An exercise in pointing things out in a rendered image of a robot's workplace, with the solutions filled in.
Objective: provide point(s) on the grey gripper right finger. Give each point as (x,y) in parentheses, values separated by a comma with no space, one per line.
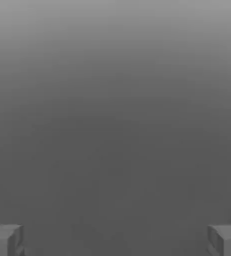
(227,240)

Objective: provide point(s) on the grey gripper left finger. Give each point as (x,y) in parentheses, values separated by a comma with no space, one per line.
(3,240)

